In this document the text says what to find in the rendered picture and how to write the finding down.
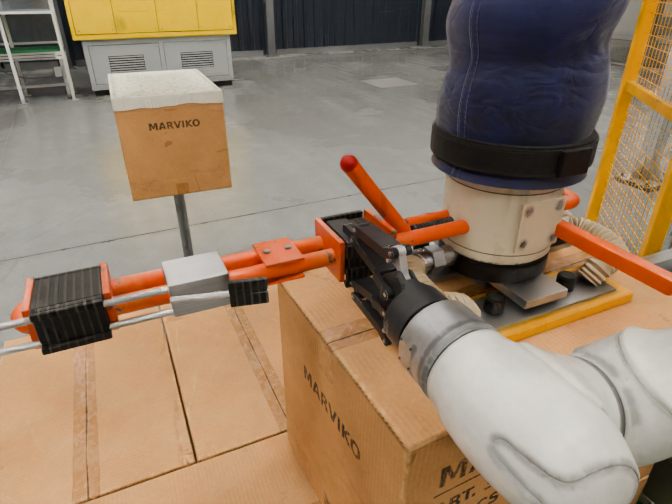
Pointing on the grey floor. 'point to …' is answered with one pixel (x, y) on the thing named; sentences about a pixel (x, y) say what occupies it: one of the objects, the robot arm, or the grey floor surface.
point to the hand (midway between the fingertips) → (346, 246)
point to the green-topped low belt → (36, 59)
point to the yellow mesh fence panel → (661, 215)
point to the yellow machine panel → (153, 37)
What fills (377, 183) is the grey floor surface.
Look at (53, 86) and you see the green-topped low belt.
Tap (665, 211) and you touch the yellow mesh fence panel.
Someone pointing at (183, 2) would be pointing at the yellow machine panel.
